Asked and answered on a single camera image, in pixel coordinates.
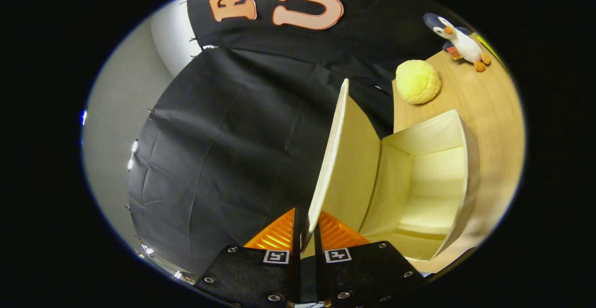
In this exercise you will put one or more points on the penguin plush toy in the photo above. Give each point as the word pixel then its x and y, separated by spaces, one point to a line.
pixel 465 45

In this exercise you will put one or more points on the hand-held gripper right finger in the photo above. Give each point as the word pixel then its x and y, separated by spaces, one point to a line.
pixel 363 275

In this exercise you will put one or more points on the cream fabric storage box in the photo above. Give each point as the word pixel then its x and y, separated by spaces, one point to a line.
pixel 419 182

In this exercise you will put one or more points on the yellow bun plush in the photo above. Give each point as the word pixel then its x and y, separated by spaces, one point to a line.
pixel 418 82

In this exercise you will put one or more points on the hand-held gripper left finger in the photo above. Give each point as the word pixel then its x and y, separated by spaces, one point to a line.
pixel 260 275

